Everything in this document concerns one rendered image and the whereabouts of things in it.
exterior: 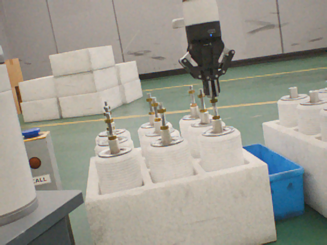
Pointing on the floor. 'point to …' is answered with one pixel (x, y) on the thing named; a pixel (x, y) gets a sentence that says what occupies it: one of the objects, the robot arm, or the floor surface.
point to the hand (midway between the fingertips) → (211, 88)
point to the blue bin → (282, 181)
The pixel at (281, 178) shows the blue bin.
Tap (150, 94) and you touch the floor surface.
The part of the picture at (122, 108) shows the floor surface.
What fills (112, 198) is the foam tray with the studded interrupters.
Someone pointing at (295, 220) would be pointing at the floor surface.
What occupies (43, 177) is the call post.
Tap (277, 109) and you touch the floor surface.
